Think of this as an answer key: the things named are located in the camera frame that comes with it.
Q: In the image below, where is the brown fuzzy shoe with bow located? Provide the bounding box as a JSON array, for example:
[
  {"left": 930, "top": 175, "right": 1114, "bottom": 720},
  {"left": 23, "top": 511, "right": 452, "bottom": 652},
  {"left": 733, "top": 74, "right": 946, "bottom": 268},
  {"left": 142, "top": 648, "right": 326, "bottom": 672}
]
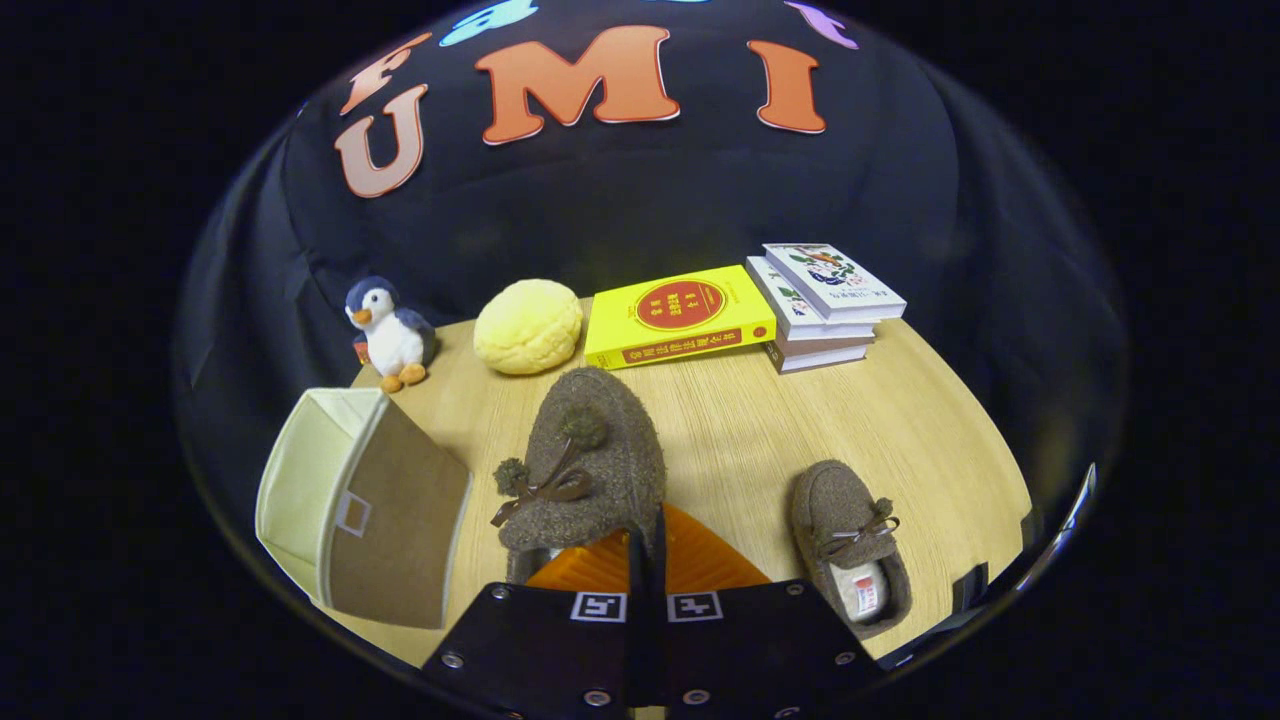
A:
[
  {"left": 490, "top": 366, "right": 668, "bottom": 586},
  {"left": 789, "top": 459, "right": 914, "bottom": 641}
]

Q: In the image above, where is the white illustrated book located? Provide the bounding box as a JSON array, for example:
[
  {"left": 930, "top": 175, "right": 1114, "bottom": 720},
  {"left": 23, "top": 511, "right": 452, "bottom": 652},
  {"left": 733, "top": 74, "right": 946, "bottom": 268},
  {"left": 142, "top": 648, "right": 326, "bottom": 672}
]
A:
[{"left": 762, "top": 243, "right": 908, "bottom": 323}]

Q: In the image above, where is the white book with small pictures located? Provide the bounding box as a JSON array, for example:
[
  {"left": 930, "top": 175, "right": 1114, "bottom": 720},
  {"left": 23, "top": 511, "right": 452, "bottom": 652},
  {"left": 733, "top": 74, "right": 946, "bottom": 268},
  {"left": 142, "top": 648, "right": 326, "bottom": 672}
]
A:
[{"left": 745, "top": 256, "right": 879, "bottom": 343}]

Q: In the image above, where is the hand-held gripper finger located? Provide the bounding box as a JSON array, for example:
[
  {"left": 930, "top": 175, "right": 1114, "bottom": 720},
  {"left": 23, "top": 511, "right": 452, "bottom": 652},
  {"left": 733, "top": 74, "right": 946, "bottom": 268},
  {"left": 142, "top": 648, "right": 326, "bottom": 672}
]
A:
[
  {"left": 650, "top": 503, "right": 886, "bottom": 720},
  {"left": 420, "top": 528, "right": 651, "bottom": 720}
]

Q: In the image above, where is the yellow book with red circle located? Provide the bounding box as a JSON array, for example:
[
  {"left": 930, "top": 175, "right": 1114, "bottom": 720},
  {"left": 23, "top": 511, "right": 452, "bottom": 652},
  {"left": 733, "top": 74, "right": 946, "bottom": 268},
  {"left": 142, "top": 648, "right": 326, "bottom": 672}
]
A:
[{"left": 584, "top": 264, "right": 778, "bottom": 372}]

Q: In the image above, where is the yellow bun-shaped soft toy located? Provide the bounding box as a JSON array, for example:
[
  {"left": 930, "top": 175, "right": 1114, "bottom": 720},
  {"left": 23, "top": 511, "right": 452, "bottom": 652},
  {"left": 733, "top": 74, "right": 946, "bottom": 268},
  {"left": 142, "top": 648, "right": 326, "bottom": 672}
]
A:
[{"left": 473, "top": 279, "right": 584, "bottom": 377}]

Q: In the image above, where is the black backdrop cloth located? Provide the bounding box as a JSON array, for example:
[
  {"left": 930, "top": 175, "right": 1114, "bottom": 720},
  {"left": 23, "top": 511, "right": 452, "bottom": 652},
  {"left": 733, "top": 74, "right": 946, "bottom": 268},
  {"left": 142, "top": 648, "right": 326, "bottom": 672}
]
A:
[{"left": 175, "top": 0, "right": 1131, "bottom": 561}]

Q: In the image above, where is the brown fabric storage box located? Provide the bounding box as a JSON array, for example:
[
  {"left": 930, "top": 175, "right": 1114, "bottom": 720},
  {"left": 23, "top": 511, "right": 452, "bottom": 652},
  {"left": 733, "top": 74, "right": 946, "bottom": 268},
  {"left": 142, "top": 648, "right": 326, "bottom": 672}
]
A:
[{"left": 255, "top": 388, "right": 473, "bottom": 631}]

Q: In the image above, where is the penguin plush toy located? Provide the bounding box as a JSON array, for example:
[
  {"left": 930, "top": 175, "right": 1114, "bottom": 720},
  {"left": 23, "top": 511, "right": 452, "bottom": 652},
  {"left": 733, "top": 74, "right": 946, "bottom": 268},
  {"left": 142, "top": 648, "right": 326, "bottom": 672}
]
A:
[{"left": 344, "top": 276, "right": 438, "bottom": 394}]

